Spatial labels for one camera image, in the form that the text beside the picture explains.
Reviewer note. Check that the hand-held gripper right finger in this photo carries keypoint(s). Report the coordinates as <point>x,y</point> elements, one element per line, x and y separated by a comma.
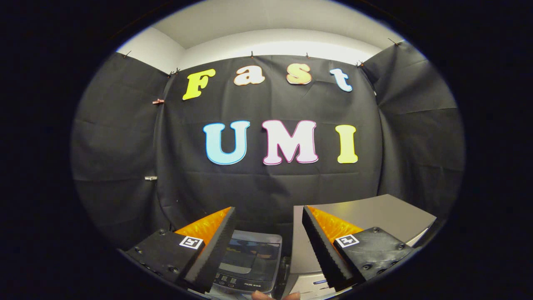
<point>320,248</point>

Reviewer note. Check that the grey cabinet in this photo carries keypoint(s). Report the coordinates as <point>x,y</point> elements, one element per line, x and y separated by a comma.
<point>383,212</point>

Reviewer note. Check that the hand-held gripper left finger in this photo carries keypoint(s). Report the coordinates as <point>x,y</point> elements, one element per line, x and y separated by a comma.
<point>212,250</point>

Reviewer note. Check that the grey washing machine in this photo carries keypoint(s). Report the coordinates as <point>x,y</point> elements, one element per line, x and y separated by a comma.
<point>250,285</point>

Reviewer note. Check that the dark washing machine lid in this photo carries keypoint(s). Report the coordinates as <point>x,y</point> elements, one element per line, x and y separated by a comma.
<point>250,254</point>

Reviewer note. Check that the black backdrop cloth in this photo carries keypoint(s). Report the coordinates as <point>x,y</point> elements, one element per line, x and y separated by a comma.
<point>266,187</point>

